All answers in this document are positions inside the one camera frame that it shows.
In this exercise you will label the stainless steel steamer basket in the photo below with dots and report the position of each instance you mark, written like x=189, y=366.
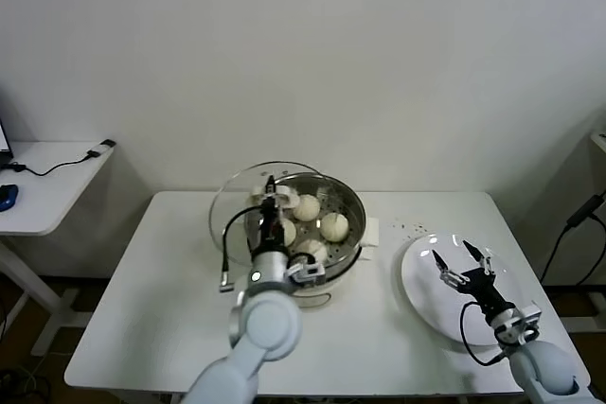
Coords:
x=352, y=207

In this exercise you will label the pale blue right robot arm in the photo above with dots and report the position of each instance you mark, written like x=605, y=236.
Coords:
x=544, y=371

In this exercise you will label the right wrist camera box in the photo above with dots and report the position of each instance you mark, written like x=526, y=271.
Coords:
x=529, y=321

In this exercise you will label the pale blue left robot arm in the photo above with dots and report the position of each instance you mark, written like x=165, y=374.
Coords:
x=265, y=328

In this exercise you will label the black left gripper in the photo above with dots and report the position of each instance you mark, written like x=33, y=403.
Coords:
x=271, y=233

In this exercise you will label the white side desk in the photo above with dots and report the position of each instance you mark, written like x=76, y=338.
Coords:
x=47, y=196

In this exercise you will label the white steamed baozi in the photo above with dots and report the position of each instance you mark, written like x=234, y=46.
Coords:
x=290, y=232
x=307, y=207
x=334, y=226
x=315, y=248

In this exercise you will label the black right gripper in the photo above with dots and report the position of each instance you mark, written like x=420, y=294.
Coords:
x=487, y=290

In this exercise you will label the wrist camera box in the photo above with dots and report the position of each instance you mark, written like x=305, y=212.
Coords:
x=308, y=274
x=529, y=321

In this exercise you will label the white round plate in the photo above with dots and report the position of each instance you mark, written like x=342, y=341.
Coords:
x=421, y=276

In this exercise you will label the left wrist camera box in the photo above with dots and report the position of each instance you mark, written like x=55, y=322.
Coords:
x=308, y=274

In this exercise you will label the white electric cooker pot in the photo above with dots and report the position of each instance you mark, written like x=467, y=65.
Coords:
x=317, y=297

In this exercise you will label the blue handheld device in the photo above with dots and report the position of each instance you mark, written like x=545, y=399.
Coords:
x=8, y=197

